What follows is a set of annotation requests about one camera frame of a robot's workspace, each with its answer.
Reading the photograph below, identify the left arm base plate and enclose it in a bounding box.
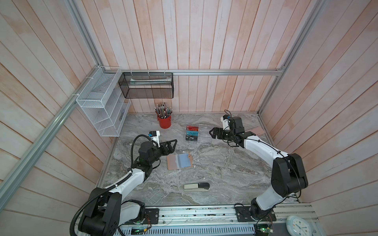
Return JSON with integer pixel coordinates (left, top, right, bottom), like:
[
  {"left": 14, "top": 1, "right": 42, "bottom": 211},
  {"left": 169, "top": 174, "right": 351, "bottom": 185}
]
[{"left": 125, "top": 208, "right": 159, "bottom": 226}]

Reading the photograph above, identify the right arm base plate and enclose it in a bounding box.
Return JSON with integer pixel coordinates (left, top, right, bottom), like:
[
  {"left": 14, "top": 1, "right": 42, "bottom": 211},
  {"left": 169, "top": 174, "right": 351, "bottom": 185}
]
[{"left": 234, "top": 204, "right": 277, "bottom": 222}]

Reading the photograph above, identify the clear acrylic tiered organizer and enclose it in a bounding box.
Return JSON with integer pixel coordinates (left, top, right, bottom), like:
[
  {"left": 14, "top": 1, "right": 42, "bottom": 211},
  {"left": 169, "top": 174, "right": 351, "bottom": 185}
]
[{"left": 196, "top": 124, "right": 212, "bottom": 145}]

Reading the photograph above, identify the white wall clock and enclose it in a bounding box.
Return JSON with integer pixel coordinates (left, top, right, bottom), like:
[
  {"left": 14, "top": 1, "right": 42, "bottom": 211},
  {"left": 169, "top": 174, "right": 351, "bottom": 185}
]
[{"left": 286, "top": 215, "right": 313, "bottom": 236}]

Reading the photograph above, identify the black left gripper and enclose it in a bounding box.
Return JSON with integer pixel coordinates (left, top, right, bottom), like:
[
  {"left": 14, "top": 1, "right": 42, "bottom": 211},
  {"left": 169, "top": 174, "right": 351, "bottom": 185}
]
[{"left": 148, "top": 140, "right": 177, "bottom": 165}]

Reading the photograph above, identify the aluminium front rail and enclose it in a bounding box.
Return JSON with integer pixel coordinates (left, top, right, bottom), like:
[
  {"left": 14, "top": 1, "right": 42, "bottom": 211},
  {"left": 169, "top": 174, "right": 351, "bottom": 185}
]
[{"left": 73, "top": 203, "right": 321, "bottom": 236}]

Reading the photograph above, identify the black VIP card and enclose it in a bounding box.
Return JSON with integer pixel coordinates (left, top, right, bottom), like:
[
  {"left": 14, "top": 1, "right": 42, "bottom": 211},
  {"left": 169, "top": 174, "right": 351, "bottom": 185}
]
[{"left": 186, "top": 135, "right": 198, "bottom": 142}]

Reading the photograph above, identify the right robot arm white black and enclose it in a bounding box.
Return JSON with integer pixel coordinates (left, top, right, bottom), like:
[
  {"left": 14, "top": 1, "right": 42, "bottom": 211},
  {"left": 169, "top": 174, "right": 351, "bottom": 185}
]
[{"left": 209, "top": 115, "right": 308, "bottom": 219}]

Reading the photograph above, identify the bundle of pencils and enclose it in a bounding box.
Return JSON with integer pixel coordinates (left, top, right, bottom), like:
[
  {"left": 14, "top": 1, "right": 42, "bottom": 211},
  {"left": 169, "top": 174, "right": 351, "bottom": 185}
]
[{"left": 154, "top": 102, "right": 172, "bottom": 119}]

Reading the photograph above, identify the beige black stapler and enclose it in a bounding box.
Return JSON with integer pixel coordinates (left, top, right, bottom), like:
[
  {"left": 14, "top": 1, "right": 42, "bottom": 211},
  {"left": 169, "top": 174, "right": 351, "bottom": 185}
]
[{"left": 184, "top": 183, "right": 210, "bottom": 191}]

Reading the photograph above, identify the pink pencil case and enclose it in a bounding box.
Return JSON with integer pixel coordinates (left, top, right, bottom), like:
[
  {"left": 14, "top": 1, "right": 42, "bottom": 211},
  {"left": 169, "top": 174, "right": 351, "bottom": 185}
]
[{"left": 249, "top": 126, "right": 265, "bottom": 136}]

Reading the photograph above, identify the black mesh wall basket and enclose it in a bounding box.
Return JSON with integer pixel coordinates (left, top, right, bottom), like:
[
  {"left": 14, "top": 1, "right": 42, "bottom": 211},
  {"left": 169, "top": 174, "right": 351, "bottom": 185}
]
[{"left": 118, "top": 72, "right": 174, "bottom": 99}]

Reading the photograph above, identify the black corrugated cable hose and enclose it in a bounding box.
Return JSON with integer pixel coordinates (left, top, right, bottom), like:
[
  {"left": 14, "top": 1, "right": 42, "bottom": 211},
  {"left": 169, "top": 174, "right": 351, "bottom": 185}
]
[{"left": 69, "top": 134, "right": 157, "bottom": 236}]

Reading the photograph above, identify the red pencil cup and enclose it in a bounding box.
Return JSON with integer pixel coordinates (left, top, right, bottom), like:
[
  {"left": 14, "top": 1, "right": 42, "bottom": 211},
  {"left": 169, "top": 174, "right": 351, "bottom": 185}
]
[{"left": 157, "top": 116, "right": 172, "bottom": 129}]

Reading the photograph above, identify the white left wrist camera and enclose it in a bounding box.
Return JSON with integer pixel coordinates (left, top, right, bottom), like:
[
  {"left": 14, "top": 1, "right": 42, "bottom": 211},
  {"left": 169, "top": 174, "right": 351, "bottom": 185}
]
[{"left": 149, "top": 131, "right": 160, "bottom": 147}]

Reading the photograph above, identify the white wire mesh shelf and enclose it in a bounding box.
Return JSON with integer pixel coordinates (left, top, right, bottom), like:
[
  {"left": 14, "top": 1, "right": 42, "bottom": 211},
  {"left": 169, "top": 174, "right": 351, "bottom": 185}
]
[{"left": 76, "top": 66, "right": 131, "bottom": 137}]

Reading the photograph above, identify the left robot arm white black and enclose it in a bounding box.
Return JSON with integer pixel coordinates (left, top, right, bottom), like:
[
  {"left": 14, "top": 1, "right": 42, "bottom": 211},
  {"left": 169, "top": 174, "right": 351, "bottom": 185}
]
[{"left": 69, "top": 138, "right": 177, "bottom": 236}]

